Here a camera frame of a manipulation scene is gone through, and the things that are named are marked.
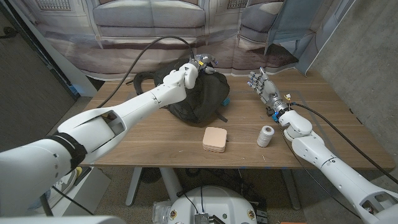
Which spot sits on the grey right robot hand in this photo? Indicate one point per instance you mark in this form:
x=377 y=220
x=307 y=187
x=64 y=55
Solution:
x=269 y=91

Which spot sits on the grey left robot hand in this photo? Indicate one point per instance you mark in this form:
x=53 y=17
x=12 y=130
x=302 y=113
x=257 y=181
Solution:
x=205 y=63

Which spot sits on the black backpack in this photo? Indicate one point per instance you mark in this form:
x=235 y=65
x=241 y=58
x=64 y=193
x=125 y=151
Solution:
x=202 y=96

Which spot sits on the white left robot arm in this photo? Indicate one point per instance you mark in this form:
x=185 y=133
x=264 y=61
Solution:
x=93 y=133

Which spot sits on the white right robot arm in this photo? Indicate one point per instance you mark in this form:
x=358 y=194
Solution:
x=339 y=171

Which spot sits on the pink jewelry box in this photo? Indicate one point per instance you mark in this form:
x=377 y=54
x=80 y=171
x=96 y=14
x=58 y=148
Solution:
x=214 y=138

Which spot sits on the blue ridged small object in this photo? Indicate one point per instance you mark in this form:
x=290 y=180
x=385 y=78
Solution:
x=226 y=101

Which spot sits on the white tape roll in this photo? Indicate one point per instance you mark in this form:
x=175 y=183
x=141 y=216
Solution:
x=265 y=137

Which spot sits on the printed sofa backdrop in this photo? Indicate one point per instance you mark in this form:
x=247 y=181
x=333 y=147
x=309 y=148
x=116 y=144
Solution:
x=155 y=31

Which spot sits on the grey slanted table leg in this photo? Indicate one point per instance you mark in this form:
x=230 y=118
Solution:
x=291 y=189

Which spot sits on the white table column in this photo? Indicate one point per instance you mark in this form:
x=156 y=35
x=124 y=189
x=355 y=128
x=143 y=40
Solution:
x=171 y=183

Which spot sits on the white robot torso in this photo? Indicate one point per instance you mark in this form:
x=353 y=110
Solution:
x=214 y=205

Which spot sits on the white slanted table leg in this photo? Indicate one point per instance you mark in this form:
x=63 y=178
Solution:
x=133 y=189

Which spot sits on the clear plastic container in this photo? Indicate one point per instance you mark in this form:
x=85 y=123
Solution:
x=160 y=213

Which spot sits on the yellow and black floor object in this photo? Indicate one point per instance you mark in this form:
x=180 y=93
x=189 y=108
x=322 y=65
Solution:
x=78 y=170

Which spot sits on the white floor board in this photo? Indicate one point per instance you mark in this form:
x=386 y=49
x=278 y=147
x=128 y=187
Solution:
x=93 y=189

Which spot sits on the grey sneaker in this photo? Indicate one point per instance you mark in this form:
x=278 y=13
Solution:
x=63 y=183

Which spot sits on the white backdrop stand post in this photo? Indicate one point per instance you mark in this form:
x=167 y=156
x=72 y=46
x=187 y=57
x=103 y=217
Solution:
x=65 y=67

